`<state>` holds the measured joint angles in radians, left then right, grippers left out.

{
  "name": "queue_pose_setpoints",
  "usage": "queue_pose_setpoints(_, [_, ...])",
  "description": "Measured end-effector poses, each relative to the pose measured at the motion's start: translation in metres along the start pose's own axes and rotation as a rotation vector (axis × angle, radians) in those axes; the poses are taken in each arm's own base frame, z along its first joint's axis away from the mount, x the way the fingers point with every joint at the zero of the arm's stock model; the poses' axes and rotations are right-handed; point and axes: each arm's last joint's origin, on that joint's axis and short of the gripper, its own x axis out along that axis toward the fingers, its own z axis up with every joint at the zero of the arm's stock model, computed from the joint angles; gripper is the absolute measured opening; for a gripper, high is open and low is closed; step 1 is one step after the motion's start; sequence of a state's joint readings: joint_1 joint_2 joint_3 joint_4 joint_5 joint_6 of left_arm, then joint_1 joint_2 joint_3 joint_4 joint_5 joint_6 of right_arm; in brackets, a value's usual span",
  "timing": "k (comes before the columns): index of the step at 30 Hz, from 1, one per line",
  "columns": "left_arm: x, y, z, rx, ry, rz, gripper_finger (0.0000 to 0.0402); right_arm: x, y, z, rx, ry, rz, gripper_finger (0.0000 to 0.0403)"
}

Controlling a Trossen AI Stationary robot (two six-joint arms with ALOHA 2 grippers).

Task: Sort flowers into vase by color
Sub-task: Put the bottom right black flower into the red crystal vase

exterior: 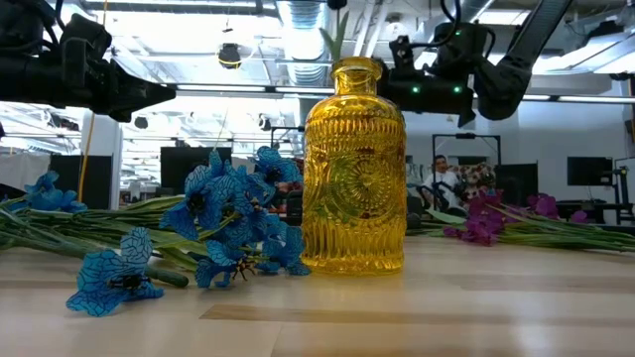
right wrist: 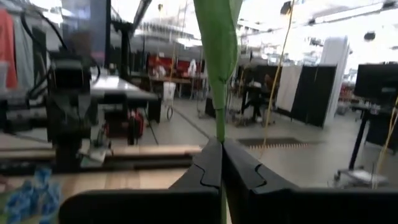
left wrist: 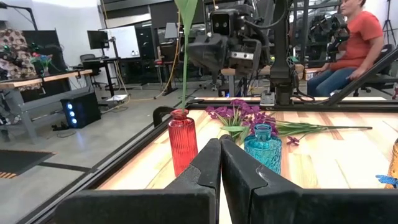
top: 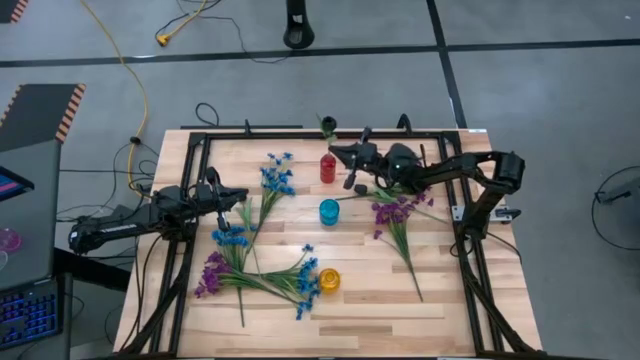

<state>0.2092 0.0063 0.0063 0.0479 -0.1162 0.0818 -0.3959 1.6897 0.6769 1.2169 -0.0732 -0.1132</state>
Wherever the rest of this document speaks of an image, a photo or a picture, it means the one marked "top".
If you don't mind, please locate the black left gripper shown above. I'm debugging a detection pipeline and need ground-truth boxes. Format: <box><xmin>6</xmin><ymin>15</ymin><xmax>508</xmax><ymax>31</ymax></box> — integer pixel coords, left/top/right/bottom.
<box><xmin>192</xmin><ymin>166</ymin><xmax>250</xmax><ymax>232</ymax></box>

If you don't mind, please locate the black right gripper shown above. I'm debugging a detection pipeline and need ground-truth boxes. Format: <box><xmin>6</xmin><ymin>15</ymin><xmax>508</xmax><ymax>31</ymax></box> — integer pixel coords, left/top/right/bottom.
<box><xmin>328</xmin><ymin>126</ymin><xmax>386</xmax><ymax>191</ymax></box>

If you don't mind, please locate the blue artificial flower bunch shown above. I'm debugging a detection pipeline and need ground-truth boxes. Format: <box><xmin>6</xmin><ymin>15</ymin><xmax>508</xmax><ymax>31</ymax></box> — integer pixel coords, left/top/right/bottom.
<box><xmin>235</xmin><ymin>151</ymin><xmax>297</xmax><ymax>275</ymax></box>
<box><xmin>210</xmin><ymin>224</ymin><xmax>252</xmax><ymax>329</ymax></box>
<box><xmin>219</xmin><ymin>243</ymin><xmax>322</xmax><ymax>321</ymax></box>

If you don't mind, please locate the purple artificial flower bunch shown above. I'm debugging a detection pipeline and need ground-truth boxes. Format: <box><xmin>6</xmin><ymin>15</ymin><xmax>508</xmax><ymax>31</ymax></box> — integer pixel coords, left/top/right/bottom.
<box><xmin>334</xmin><ymin>185</ymin><xmax>436</xmax><ymax>209</ymax></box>
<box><xmin>193</xmin><ymin>251</ymin><xmax>301</xmax><ymax>306</ymax></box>
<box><xmin>372</xmin><ymin>199</ymin><xmax>450</xmax><ymax>304</ymax></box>

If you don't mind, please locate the red glass vase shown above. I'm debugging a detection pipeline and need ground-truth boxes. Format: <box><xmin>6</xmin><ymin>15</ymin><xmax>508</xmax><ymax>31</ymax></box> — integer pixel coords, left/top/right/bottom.
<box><xmin>319</xmin><ymin>152</ymin><xmax>338</xmax><ymax>185</ymax></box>

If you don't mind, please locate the blue glass vase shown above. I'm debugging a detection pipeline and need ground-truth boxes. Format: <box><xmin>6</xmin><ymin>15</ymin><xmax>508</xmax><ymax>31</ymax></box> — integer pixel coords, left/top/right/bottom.
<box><xmin>318</xmin><ymin>198</ymin><xmax>341</xmax><ymax>227</ymax></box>

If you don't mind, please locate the yellow glass vase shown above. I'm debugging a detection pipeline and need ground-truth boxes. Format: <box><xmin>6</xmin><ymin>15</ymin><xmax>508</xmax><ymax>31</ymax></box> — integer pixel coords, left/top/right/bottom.
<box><xmin>318</xmin><ymin>267</ymin><xmax>342</xmax><ymax>295</ymax></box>

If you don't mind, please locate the black flat strip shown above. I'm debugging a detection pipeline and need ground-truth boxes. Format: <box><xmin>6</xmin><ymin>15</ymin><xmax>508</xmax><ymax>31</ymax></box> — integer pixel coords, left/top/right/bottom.
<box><xmin>179</xmin><ymin>124</ymin><xmax>304</xmax><ymax>131</ymax></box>

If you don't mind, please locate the black stand base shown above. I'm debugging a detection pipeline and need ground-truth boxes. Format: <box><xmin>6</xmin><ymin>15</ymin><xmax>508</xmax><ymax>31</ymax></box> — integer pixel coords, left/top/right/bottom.
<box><xmin>282</xmin><ymin>0</ymin><xmax>316</xmax><ymax>50</ymax></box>

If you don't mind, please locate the black floor beam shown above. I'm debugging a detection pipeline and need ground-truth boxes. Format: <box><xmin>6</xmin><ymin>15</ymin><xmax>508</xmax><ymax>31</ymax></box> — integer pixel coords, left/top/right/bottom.
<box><xmin>52</xmin><ymin>247</ymin><xmax>132</xmax><ymax>293</ymax></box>

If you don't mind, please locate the grey laptop backlit keyboard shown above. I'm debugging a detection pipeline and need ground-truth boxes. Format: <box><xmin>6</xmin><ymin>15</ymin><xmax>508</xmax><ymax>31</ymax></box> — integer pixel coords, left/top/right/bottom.
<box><xmin>0</xmin><ymin>139</ymin><xmax>75</xmax><ymax>354</ymax></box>

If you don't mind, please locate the large black orange-striped mat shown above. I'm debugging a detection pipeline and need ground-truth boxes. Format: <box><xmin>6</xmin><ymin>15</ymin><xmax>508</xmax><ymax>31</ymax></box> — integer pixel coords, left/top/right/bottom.
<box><xmin>0</xmin><ymin>83</ymin><xmax>87</xmax><ymax>154</ymax></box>

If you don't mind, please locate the small black orange-striped mat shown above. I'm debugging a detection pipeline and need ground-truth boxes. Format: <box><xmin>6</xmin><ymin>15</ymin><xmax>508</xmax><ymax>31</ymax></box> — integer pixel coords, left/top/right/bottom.
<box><xmin>0</xmin><ymin>0</ymin><xmax>30</xmax><ymax>25</ymax></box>

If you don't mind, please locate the black aluminium table frame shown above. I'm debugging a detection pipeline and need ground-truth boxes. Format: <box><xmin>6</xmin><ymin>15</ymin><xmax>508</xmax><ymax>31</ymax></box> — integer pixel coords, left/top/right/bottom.
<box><xmin>119</xmin><ymin>127</ymin><xmax>539</xmax><ymax>360</ymax></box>

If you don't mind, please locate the black cable loop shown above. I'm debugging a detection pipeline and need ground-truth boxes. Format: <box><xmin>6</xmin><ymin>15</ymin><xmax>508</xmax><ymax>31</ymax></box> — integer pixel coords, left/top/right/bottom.
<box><xmin>194</xmin><ymin>102</ymin><xmax>221</xmax><ymax>129</ymax></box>

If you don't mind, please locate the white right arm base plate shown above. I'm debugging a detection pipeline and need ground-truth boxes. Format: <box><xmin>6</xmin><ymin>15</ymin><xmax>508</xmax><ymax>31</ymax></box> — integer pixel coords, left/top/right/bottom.
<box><xmin>451</xmin><ymin>204</ymin><xmax>522</xmax><ymax>223</ymax></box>

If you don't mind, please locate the long yellow extension cable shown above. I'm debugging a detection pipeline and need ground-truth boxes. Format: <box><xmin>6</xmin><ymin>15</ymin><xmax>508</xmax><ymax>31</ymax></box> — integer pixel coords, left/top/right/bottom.
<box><xmin>79</xmin><ymin>0</ymin><xmax>151</xmax><ymax>199</ymax></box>

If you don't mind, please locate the thin black floor cable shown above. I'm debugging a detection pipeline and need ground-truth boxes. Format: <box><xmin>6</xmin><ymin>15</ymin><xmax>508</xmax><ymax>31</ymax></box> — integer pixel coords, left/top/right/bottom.
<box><xmin>154</xmin><ymin>0</ymin><xmax>291</xmax><ymax>65</ymax></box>

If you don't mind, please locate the yellow cable with plug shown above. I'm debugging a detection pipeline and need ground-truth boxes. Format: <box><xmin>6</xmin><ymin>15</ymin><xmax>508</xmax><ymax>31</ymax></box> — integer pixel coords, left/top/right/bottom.
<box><xmin>155</xmin><ymin>0</ymin><xmax>209</xmax><ymax>48</ymax></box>

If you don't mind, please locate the black wire ring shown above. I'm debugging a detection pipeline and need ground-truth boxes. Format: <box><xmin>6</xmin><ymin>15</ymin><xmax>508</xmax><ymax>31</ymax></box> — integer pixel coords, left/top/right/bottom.
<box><xmin>590</xmin><ymin>164</ymin><xmax>640</xmax><ymax>253</ymax></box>

